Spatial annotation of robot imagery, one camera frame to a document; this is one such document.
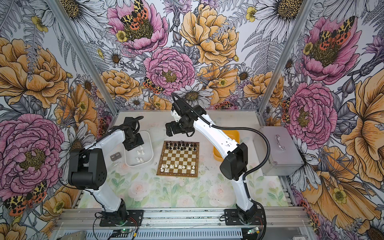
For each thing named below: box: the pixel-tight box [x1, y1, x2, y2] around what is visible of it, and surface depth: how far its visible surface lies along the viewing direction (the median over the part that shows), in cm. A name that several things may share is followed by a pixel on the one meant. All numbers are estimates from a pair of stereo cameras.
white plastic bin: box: [124, 130, 154, 168], surface depth 95 cm
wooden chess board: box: [156, 140, 200, 178], surface depth 96 cm
